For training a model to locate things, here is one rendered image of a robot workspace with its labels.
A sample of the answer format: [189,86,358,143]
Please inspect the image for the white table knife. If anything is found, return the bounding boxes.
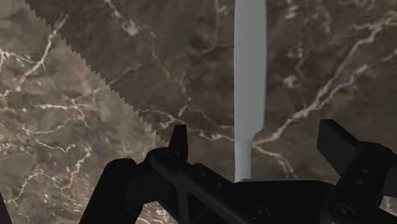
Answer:
[233,0,268,183]

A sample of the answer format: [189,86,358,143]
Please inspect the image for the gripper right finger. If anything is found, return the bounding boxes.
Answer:
[317,118,397,224]

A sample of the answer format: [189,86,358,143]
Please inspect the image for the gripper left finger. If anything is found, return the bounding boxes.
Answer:
[79,124,246,224]

